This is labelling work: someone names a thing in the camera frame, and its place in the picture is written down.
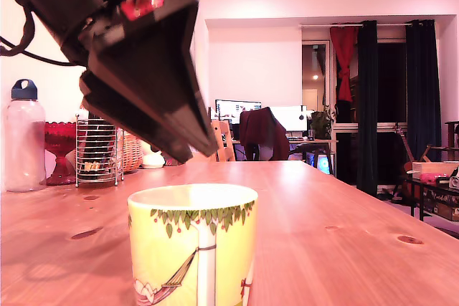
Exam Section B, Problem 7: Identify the computer monitor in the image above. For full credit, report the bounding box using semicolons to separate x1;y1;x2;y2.
268;105;308;133
214;99;262;131

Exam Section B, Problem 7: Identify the wooden guitar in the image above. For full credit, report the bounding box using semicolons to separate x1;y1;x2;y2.
393;123;420;201

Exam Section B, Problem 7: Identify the wooden chair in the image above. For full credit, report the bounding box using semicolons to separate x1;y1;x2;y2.
191;119;237;163

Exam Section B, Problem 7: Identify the metal wire utensil rack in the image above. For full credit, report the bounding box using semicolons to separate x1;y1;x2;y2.
74;108;126;188

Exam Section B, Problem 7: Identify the dark curtain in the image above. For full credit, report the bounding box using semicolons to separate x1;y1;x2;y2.
404;19;443;162
356;20;379;198

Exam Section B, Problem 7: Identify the dark board game box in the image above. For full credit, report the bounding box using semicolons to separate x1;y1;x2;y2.
425;189;459;221

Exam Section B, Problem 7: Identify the green potted plant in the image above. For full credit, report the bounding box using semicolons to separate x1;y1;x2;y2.
310;105;336;140

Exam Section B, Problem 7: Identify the pale wooden box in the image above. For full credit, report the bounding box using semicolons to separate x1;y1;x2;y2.
411;161;459;180

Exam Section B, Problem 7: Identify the dark red jacket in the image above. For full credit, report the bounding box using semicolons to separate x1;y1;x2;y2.
239;107;290;161

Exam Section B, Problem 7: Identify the red curtain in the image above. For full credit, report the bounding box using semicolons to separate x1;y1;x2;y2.
329;25;359;102

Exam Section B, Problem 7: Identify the small white round camera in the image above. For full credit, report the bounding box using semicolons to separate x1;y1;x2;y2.
140;140;166;170

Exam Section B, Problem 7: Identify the wooden desk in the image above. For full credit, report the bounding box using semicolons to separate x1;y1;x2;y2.
232;137;340;174

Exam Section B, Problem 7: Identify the pink small object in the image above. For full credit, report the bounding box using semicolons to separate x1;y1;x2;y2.
419;172;449;184

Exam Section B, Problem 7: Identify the clear bottle with blue cap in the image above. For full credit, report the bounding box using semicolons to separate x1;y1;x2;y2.
4;78;47;193

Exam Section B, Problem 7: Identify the yellow tree print mug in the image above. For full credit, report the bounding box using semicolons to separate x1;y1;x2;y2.
127;183;259;306

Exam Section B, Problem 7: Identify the computer tower with lit fan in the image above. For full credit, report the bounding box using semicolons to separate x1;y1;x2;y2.
306;151;335;176

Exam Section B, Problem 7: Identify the wicker basket with handle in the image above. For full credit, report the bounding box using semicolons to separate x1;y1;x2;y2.
120;130;143;173

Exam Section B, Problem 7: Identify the black low table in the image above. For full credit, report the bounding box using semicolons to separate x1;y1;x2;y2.
407;175;459;221

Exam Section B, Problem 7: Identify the black cable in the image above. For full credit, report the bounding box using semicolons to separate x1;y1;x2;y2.
0;4;87;67

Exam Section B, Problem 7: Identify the red glass goblet bowl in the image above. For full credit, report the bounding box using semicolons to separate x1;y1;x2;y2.
44;121;78;186

